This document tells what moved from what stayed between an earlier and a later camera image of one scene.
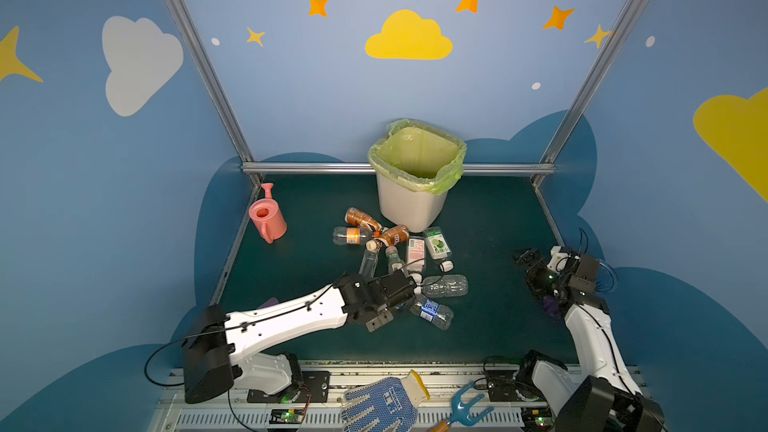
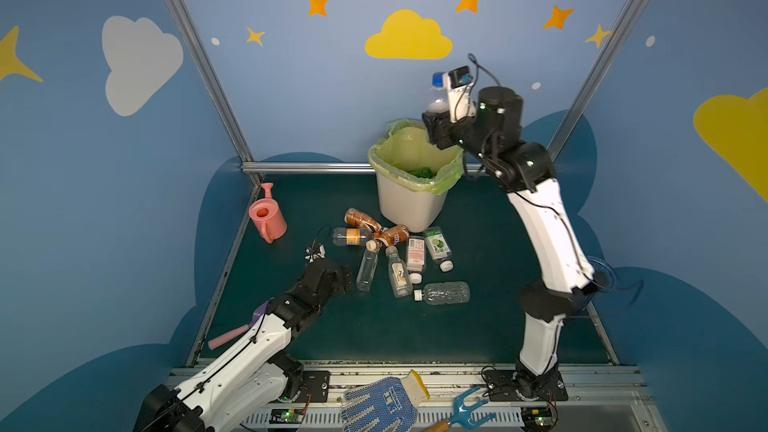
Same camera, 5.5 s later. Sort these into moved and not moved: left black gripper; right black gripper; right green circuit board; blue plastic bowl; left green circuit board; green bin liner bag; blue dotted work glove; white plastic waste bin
Moved: left black gripper; right black gripper
Not moved: blue dotted work glove; blue plastic bowl; white plastic waste bin; left green circuit board; right green circuit board; green bin liner bag
